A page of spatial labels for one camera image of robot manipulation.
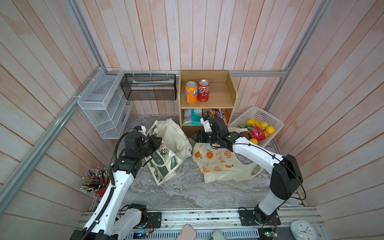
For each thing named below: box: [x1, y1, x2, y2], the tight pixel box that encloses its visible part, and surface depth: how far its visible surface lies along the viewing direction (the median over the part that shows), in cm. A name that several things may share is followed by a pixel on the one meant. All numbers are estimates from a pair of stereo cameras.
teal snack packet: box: [183, 108, 204, 125], surface depth 95 cm
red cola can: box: [197, 79, 210, 103], surface depth 78 cm
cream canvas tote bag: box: [144, 118, 192, 186], surface depth 86 cm
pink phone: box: [176, 224, 197, 240], surface depth 70 cm
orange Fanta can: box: [185, 81, 198, 105], surface depth 78 cm
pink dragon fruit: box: [238, 123, 266, 141], surface depth 101 cm
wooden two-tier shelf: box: [178, 70, 239, 137], surface depth 90 cm
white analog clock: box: [290, 219, 318, 240], surface depth 70 cm
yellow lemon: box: [265, 126, 276, 135], surface depth 103 cm
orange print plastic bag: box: [192, 142, 264, 183], surface depth 89 cm
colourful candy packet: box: [202, 108, 221, 118], surface depth 97 cm
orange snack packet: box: [222, 108, 229, 124], surface depth 95 cm
